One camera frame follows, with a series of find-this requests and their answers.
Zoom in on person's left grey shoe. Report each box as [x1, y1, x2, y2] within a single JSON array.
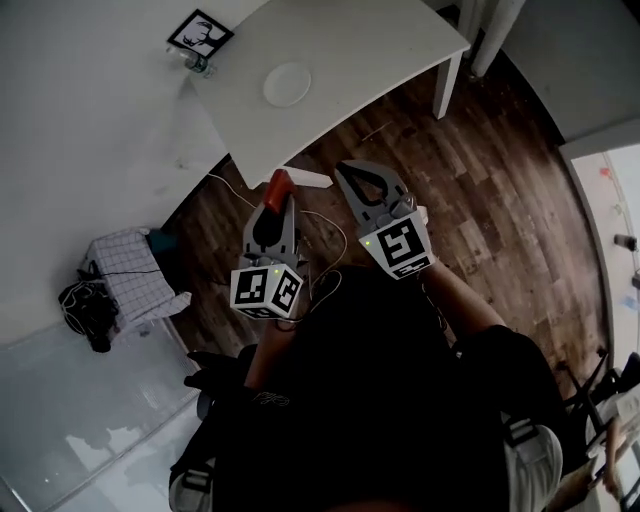
[[168, 457, 217, 512]]

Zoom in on white round plate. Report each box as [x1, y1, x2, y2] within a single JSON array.
[[262, 60, 313, 108]]

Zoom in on person's grey shoe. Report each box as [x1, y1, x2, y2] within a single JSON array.
[[501, 418, 565, 512], [168, 457, 217, 512]]

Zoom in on black framed picture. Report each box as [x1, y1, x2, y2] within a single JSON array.
[[166, 8, 236, 59]]

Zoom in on clear plastic bottle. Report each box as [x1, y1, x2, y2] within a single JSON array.
[[172, 47, 217, 80]]

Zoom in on person's right grey shoe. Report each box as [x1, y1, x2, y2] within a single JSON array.
[[501, 418, 565, 512]]

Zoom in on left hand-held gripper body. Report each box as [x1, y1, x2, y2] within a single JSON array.
[[229, 238, 307, 321]]

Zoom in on white table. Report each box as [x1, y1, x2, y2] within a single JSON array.
[[191, 0, 473, 191]]

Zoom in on black cable bundle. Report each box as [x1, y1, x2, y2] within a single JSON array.
[[57, 268, 121, 354]]

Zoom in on black folding chair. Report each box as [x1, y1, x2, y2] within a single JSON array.
[[563, 349, 640, 501]]

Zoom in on checked cloth covered box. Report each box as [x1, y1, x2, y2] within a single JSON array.
[[83, 226, 193, 327]]

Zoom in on person's left forearm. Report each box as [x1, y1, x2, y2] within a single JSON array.
[[243, 317, 299, 394]]

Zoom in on white furniture leg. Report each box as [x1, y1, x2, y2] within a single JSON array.
[[468, 0, 527, 79]]

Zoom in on person's right forearm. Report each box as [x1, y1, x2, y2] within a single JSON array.
[[418, 258, 507, 342]]

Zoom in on red-brown piece of meat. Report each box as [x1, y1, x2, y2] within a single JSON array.
[[263, 168, 297, 212]]

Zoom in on person's black clothing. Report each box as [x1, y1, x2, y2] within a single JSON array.
[[168, 264, 576, 512]]

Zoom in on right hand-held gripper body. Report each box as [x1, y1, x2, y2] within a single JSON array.
[[357, 194, 434, 282]]

